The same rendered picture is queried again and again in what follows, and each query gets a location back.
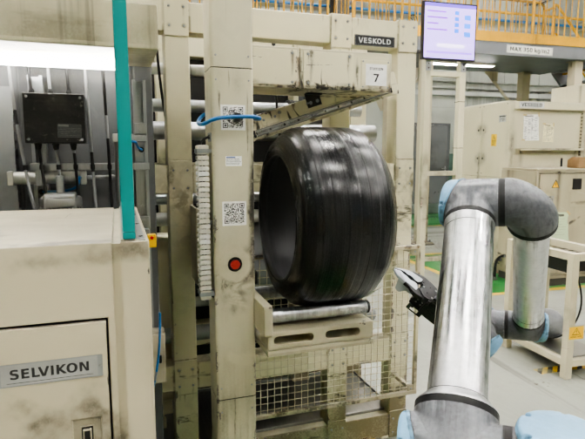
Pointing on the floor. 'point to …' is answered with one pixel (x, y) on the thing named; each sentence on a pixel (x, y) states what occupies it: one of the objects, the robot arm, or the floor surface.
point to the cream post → (238, 234)
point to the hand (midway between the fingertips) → (398, 269)
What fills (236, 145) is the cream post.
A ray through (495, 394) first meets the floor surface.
